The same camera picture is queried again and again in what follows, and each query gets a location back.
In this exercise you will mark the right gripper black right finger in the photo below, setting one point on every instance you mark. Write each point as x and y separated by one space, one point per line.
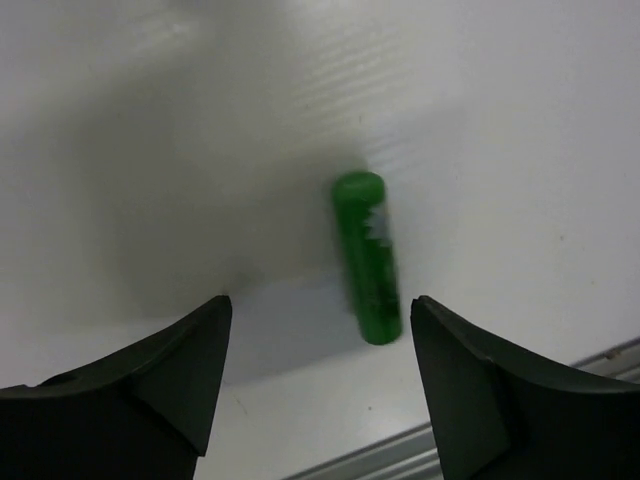
500 411

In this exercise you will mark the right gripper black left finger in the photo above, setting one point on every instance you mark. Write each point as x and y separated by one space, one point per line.
143 412

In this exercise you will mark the green tube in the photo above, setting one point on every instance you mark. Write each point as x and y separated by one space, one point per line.
359 203

